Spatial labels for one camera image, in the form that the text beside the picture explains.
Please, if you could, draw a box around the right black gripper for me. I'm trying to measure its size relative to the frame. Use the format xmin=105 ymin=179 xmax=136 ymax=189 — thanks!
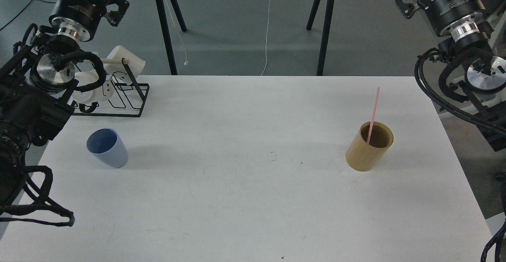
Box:
xmin=392 ymin=0 xmax=488 ymax=43

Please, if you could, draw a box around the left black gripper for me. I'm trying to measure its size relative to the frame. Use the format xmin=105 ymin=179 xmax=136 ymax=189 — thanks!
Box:
xmin=49 ymin=0 xmax=130 ymax=42

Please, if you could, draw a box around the pink chopstick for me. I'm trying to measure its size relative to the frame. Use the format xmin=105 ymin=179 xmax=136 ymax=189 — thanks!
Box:
xmin=366 ymin=86 xmax=381 ymax=145

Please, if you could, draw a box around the light blue plastic cup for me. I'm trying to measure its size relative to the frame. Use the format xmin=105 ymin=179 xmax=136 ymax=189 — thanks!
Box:
xmin=86 ymin=128 xmax=129 ymax=168

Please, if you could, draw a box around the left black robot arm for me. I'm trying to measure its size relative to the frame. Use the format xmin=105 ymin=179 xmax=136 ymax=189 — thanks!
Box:
xmin=0 ymin=0 xmax=129 ymax=227

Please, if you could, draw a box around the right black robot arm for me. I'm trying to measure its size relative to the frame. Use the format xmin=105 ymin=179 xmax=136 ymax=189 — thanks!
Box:
xmin=392 ymin=0 xmax=505 ymax=151

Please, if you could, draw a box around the white mug on rack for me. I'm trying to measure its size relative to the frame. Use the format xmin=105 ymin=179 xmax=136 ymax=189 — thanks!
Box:
xmin=71 ymin=45 xmax=146 ymax=105

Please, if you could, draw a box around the bamboo cylindrical holder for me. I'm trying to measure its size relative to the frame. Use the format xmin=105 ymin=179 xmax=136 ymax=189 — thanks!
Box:
xmin=345 ymin=121 xmax=394 ymax=172

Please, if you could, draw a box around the black wire cup rack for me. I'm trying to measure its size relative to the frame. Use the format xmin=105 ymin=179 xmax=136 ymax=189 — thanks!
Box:
xmin=68 ymin=58 xmax=150 ymax=118

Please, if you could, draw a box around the white hanging cord with plug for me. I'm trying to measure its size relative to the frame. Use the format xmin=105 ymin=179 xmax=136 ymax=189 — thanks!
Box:
xmin=160 ymin=0 xmax=189 ymax=66

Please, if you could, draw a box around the white hanging cable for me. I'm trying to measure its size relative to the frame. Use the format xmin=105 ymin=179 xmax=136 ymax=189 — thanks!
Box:
xmin=261 ymin=0 xmax=272 ymax=76

